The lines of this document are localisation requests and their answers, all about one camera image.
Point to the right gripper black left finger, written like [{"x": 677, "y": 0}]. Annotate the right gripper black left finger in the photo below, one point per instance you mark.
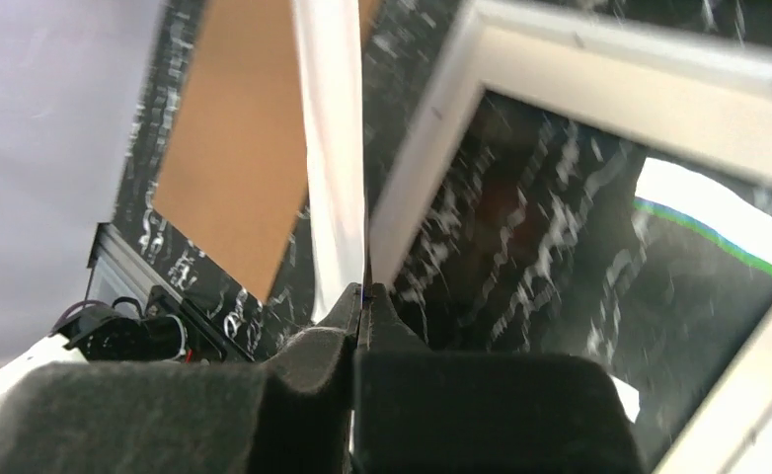
[{"x": 289, "y": 414}]

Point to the clear glass sheet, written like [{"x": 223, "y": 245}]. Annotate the clear glass sheet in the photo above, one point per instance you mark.
[{"x": 534, "y": 242}]

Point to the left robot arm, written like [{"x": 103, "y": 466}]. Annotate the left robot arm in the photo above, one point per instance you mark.
[{"x": 46, "y": 351}]

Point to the white picture frame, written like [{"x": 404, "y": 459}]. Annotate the white picture frame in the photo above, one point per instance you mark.
[{"x": 455, "y": 73}]

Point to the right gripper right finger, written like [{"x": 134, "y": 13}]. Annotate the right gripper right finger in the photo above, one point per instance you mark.
[{"x": 420, "y": 411}]

